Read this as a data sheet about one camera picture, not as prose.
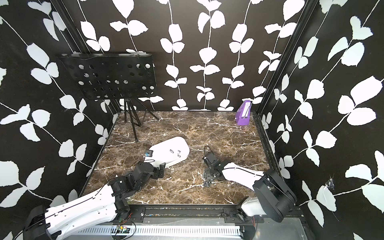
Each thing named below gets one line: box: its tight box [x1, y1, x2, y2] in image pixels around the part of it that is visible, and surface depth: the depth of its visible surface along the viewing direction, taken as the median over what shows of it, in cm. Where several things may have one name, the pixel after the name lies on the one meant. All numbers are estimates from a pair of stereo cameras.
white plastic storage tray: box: [143, 137, 190, 169], surface depth 97 cm
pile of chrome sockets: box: [203, 172, 217, 188], surface depth 86 cm
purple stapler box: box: [235, 100, 251, 126], surface depth 112 cm
